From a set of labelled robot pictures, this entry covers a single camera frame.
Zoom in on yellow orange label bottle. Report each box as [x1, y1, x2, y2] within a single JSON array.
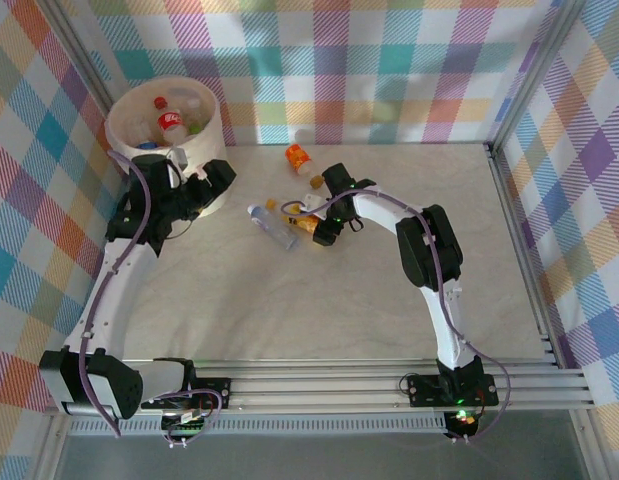
[[280, 199, 323, 236]]

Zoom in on red label cola bottle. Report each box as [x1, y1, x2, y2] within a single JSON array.
[[153, 96, 189, 147]]

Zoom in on cream ribbed waste bin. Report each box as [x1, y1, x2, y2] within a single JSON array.
[[103, 74, 229, 219]]

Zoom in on translucent plastic bin liner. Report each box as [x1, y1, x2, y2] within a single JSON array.
[[104, 114, 223, 166]]

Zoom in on clear bottle pale blue label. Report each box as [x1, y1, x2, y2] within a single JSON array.
[[246, 202, 301, 251]]

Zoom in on orange wrapped plastic bottle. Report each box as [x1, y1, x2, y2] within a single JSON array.
[[284, 143, 315, 176]]

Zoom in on colourful plaid cloth panel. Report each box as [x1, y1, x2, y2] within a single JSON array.
[[493, 0, 619, 480], [63, 0, 560, 147], [0, 0, 135, 480]]

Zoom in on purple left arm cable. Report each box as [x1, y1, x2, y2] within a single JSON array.
[[78, 148, 225, 449]]

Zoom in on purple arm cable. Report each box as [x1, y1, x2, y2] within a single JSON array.
[[78, 148, 225, 449], [279, 187, 514, 446]]

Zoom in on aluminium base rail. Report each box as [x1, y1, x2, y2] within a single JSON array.
[[43, 359, 593, 417]]

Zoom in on aluminium frame post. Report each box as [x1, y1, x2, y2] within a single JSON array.
[[483, 0, 590, 156], [38, 0, 118, 101]]

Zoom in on aluminium table side rail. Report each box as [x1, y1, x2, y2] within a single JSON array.
[[483, 142, 565, 369]]

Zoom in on grey slotted cable duct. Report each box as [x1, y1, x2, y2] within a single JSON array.
[[68, 417, 449, 437]]

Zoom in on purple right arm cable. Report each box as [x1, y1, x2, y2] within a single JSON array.
[[279, 187, 514, 446]]

